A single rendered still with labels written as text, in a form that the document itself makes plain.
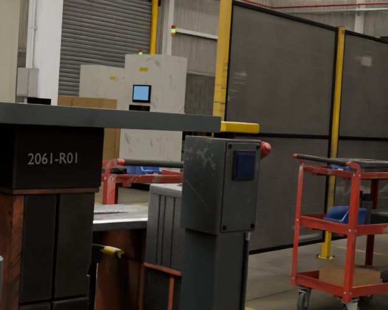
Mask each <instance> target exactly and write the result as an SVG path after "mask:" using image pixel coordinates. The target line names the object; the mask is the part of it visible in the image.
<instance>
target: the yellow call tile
mask: <svg viewBox="0 0 388 310"><path fill-rule="evenodd" d="M235 133H259V124H253V123H244V122H229V121H221V129H220V133H214V136H213V137H214V138H229V139H235Z"/></svg>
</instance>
